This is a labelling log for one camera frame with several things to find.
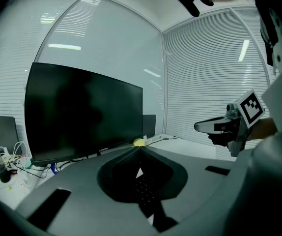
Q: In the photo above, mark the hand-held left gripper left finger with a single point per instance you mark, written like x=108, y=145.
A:
x=84, y=181

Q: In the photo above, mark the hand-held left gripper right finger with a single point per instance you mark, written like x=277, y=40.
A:
x=205, y=185

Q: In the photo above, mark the person's right forearm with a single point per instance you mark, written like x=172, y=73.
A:
x=263, y=129

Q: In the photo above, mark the white folded paper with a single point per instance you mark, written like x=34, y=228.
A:
x=145, y=137

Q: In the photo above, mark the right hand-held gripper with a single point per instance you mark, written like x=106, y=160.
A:
x=250, y=109

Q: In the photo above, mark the black curved monitor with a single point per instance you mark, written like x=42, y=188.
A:
x=82, y=112

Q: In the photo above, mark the black head camera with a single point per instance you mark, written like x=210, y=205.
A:
x=192, y=6

